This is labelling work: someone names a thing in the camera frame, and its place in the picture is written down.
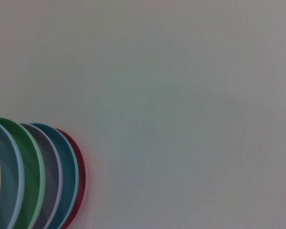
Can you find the red plate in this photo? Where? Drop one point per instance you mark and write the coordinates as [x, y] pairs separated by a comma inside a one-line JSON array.
[[82, 171]]

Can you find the teal plate light blue rim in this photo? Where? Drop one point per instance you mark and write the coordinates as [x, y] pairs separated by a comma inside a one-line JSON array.
[[10, 171]]

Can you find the dark teal plate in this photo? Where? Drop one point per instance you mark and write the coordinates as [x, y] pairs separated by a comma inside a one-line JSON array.
[[69, 171]]

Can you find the grey lavender plate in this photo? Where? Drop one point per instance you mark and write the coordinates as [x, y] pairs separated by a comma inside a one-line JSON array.
[[51, 179]]

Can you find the dark green plate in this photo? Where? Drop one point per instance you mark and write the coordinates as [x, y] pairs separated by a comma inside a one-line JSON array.
[[31, 171]]

